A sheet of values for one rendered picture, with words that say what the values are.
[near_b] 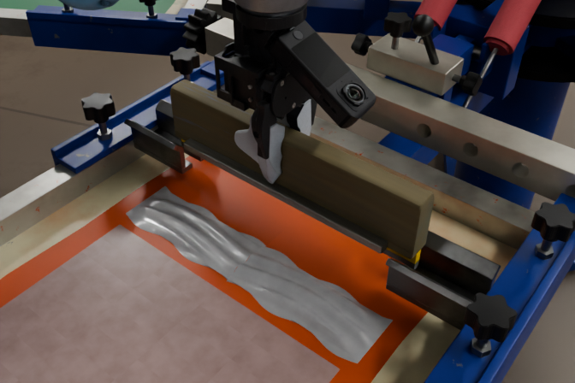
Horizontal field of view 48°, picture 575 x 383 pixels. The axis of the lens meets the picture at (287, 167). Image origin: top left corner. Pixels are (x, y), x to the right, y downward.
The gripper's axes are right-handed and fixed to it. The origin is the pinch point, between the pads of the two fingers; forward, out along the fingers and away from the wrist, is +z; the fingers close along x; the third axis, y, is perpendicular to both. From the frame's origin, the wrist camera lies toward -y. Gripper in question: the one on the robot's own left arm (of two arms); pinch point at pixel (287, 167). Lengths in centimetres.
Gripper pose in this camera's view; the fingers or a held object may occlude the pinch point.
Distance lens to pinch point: 75.4
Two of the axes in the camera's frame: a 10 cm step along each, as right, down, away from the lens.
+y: -7.8, -3.9, 4.8
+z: 0.0, 7.8, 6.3
